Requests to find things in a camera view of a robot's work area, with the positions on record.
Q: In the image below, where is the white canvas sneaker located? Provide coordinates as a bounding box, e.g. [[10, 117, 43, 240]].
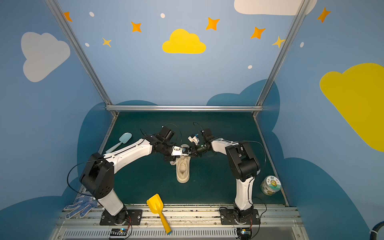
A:
[[175, 156, 191, 184]]

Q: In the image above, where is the yellow toy shovel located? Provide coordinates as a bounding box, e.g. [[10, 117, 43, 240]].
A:
[[147, 194, 172, 235]]

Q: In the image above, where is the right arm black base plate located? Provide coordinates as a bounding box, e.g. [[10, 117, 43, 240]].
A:
[[219, 208, 261, 225]]

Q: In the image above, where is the dark hose bottom right corner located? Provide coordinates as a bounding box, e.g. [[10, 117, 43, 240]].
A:
[[369, 221, 384, 240]]

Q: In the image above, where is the right green circuit board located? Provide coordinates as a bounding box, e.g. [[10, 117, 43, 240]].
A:
[[236, 228, 252, 240]]

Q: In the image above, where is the left side aluminium floor rail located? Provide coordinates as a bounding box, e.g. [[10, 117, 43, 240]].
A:
[[98, 113, 119, 154]]

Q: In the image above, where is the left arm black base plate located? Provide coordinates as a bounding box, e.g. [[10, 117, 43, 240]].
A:
[[100, 209, 143, 226]]

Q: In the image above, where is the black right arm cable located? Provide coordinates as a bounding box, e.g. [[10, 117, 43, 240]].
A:
[[239, 140, 268, 175]]

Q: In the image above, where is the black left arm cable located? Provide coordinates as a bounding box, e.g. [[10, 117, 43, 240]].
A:
[[66, 160, 100, 197]]

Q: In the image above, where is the aluminium floor rail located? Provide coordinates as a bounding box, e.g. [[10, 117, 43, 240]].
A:
[[98, 113, 119, 154], [252, 111, 290, 207]]

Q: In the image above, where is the green circuit board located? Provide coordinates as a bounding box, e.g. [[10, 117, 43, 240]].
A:
[[236, 228, 252, 240], [109, 228, 128, 240]]

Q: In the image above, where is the blue dotted work glove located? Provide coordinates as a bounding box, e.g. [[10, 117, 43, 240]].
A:
[[64, 192, 99, 219]]

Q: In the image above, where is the light blue toy spatula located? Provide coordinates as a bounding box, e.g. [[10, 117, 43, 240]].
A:
[[105, 133, 133, 154]]

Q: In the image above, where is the right aluminium frame post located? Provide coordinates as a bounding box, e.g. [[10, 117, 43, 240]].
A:
[[256, 0, 311, 111]]

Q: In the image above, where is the back horizontal aluminium bar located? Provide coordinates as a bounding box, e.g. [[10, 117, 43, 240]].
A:
[[106, 105, 263, 112]]

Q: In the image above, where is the right side aluminium floor rail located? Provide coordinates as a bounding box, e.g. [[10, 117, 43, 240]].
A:
[[252, 111, 290, 207]]

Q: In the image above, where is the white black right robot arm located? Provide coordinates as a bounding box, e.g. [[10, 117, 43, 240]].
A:
[[190, 138, 261, 224]]

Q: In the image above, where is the left green circuit board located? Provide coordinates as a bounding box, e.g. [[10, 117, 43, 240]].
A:
[[109, 228, 128, 240]]

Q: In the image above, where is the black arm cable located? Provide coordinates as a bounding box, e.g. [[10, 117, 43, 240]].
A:
[[66, 160, 100, 197], [239, 140, 268, 175]]

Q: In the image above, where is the left aluminium frame post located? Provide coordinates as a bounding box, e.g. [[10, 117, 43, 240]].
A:
[[45, 0, 113, 105]]

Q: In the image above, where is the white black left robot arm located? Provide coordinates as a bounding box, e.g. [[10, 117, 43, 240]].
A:
[[80, 136, 183, 226]]

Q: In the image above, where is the aluminium front rail platform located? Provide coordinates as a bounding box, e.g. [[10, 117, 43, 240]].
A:
[[50, 204, 309, 240]]

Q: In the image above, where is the round tin can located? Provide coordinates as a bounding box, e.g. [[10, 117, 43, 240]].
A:
[[261, 176, 282, 196]]

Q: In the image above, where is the aluminium frame post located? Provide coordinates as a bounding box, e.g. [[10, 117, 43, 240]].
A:
[[256, 0, 311, 111], [45, 0, 113, 105]]

